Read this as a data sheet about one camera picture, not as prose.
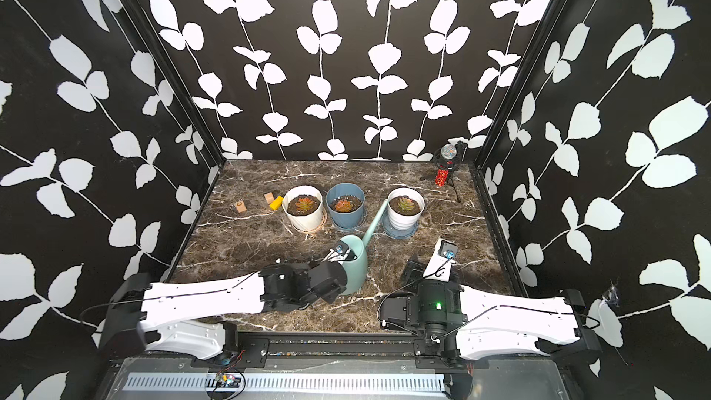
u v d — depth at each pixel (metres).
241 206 1.04
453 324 0.42
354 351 0.76
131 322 0.40
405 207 0.95
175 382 0.70
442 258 0.54
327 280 0.54
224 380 0.70
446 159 0.92
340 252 0.65
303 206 0.95
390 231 0.98
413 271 0.57
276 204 1.06
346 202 0.98
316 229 0.97
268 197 1.07
